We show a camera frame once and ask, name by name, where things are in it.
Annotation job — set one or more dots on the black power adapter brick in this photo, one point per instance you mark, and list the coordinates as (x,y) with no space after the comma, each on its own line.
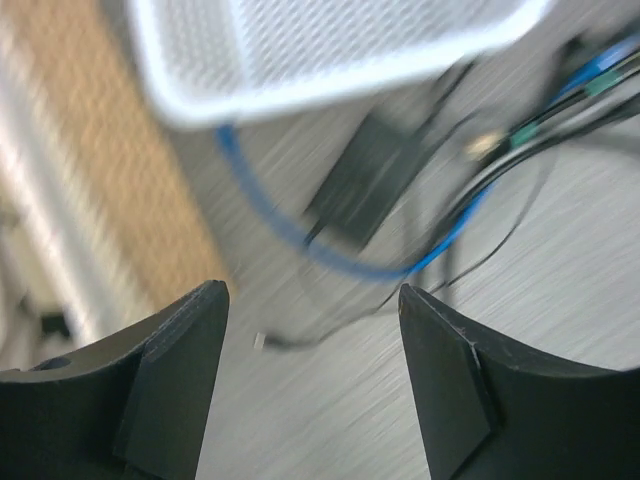
(373,171)

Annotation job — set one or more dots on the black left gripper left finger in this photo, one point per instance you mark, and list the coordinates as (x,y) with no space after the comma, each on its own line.
(133,405)

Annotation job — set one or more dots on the aluminium frame rail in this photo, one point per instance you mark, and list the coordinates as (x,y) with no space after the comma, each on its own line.
(72,271)

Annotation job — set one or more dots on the white plastic mesh basket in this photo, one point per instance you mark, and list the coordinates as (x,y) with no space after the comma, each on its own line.
(207,63)

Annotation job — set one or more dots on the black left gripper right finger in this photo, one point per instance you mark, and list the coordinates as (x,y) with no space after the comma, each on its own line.
(492,407)

